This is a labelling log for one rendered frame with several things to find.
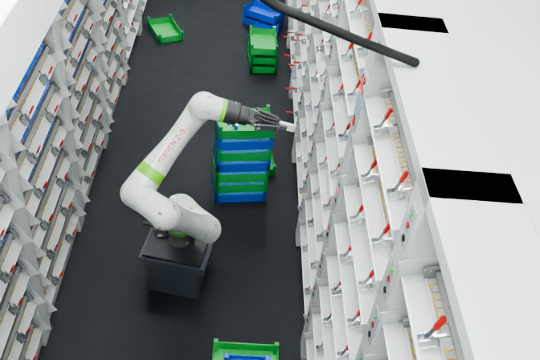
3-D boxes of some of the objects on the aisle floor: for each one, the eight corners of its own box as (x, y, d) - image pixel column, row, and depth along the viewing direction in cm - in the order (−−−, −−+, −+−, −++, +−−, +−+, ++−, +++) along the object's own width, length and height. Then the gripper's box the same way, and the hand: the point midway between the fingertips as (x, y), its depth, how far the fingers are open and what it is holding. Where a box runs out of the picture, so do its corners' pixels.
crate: (214, 202, 366) (214, 193, 360) (211, 179, 381) (212, 169, 375) (265, 201, 371) (266, 191, 366) (260, 177, 386) (261, 168, 381)
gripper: (236, 112, 257) (291, 125, 262) (235, 131, 247) (292, 145, 253) (241, 97, 253) (297, 112, 258) (240, 116, 243) (299, 131, 248)
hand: (287, 126), depth 254 cm, fingers closed
